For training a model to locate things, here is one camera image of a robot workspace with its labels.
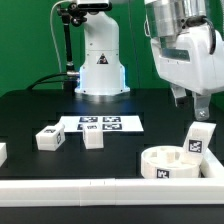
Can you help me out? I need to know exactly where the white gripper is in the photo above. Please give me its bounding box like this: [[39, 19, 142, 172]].
[[151, 25, 224, 121]]

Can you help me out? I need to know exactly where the white round stool seat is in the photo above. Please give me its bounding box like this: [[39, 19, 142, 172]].
[[141, 146, 200, 179]]

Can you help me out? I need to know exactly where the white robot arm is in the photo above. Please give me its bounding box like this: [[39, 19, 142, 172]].
[[76, 0, 224, 121]]

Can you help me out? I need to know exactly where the white sheet with tags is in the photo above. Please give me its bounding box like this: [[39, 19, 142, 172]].
[[59, 115, 144, 132]]

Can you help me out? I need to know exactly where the white U-shaped obstacle fence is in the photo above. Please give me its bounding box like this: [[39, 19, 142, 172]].
[[0, 151, 224, 207]]

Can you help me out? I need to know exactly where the black camera stand pole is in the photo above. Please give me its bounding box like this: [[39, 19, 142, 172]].
[[57, 3, 87, 95]]

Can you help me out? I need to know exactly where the black cable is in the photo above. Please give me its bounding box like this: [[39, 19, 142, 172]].
[[26, 72, 79, 91]]

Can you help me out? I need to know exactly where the white cable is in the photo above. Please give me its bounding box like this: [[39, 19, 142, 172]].
[[49, 0, 72, 74]]

